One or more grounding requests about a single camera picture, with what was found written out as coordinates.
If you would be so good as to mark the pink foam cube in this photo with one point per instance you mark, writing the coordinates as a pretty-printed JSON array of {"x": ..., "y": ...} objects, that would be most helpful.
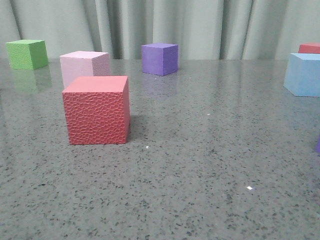
[{"x": 83, "y": 63}]

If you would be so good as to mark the purple cube at edge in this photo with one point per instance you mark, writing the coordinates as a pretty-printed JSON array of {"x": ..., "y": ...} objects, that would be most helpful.
[{"x": 317, "y": 147}]

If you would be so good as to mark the purple foam cube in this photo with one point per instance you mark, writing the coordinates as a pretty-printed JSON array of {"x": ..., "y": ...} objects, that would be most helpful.
[{"x": 159, "y": 58}]

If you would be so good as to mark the far red foam cube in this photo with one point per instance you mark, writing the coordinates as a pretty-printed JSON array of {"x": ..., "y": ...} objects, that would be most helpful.
[{"x": 309, "y": 48}]

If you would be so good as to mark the green foam cube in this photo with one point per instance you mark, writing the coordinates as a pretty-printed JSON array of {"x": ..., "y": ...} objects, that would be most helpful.
[{"x": 27, "y": 54}]

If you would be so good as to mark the grey-green curtain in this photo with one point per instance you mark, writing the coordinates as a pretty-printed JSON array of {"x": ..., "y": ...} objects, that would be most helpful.
[{"x": 203, "y": 29}]

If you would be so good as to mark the large red foam cube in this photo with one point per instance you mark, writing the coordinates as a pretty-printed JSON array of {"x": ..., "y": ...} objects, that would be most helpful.
[{"x": 97, "y": 110}]

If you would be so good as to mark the light blue foam cube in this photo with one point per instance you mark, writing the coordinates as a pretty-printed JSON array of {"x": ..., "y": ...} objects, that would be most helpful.
[{"x": 302, "y": 76}]

